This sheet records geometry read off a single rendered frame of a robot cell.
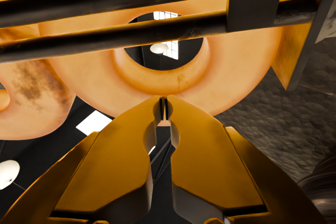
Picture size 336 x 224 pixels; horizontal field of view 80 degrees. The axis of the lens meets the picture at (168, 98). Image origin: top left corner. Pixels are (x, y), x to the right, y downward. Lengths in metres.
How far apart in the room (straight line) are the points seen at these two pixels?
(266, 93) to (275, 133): 0.13
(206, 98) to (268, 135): 0.46
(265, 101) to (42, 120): 0.45
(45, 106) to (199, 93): 0.13
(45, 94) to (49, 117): 0.03
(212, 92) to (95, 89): 0.09
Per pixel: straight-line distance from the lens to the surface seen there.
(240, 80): 0.16
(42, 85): 0.18
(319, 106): 0.51
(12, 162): 5.28
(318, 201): 0.49
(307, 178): 0.55
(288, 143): 0.61
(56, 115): 0.21
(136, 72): 0.17
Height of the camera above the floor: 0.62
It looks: 46 degrees up
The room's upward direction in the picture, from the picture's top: 177 degrees clockwise
